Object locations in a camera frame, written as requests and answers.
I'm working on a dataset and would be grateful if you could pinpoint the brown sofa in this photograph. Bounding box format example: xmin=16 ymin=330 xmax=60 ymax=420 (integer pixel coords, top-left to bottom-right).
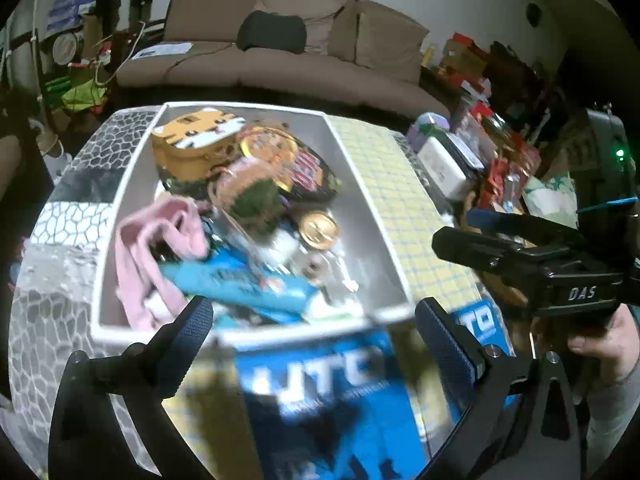
xmin=116 ymin=0 xmax=450 ymax=122

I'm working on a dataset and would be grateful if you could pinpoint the UFO instant noodle bowl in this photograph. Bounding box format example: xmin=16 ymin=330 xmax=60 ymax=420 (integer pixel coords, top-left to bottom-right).
xmin=240 ymin=126 xmax=342 ymax=204

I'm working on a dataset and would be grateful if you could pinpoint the white storage bin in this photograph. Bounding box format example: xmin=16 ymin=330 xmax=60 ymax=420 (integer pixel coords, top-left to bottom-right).
xmin=90 ymin=102 xmax=412 ymax=351

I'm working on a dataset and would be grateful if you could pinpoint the black cushion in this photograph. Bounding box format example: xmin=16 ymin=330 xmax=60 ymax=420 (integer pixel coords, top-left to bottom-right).
xmin=235 ymin=10 xmax=307 ymax=54

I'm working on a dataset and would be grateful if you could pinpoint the orange tiger tissue box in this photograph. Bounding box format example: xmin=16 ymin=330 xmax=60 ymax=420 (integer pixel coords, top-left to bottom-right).
xmin=151 ymin=107 xmax=246 ymax=182

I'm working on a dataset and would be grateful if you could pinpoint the pink cloth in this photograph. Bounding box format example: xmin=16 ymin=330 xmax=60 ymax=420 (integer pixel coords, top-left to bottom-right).
xmin=114 ymin=196 xmax=209 ymax=330

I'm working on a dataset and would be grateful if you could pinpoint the red snack bag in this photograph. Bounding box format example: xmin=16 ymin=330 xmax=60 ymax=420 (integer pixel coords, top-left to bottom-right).
xmin=478 ymin=157 xmax=509 ymax=209

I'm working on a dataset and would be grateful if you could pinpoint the gold round tin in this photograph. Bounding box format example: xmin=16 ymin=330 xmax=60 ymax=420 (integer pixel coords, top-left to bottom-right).
xmin=298 ymin=210 xmax=340 ymax=250

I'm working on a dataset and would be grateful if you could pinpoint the purple container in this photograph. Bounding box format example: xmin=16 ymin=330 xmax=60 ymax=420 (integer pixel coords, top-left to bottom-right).
xmin=407 ymin=112 xmax=450 ymax=152

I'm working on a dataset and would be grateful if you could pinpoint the green white tissue pack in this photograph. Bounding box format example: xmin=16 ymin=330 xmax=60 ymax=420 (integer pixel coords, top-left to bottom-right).
xmin=523 ymin=172 xmax=578 ymax=229

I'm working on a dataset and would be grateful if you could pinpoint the person right hand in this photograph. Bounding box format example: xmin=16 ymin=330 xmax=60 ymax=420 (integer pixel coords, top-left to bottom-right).
xmin=567 ymin=304 xmax=639 ymax=386

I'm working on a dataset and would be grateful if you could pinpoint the yellow checkered tablecloth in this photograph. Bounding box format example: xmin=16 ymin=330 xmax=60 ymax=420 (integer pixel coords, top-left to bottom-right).
xmin=329 ymin=116 xmax=480 ymax=311

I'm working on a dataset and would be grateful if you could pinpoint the blue UTO box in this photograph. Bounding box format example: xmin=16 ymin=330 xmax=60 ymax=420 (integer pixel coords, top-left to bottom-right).
xmin=234 ymin=299 xmax=511 ymax=480

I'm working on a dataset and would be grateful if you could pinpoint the blue snack packet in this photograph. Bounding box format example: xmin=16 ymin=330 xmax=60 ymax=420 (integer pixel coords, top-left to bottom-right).
xmin=160 ymin=252 xmax=318 ymax=324

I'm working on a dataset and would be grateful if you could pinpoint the white paper on sofa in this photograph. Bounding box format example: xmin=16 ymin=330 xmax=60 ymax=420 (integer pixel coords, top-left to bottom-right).
xmin=132 ymin=42 xmax=193 ymax=60

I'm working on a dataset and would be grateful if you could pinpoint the white floral box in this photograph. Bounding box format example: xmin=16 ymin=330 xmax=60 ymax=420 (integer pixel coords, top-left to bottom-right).
xmin=418 ymin=136 xmax=476 ymax=202

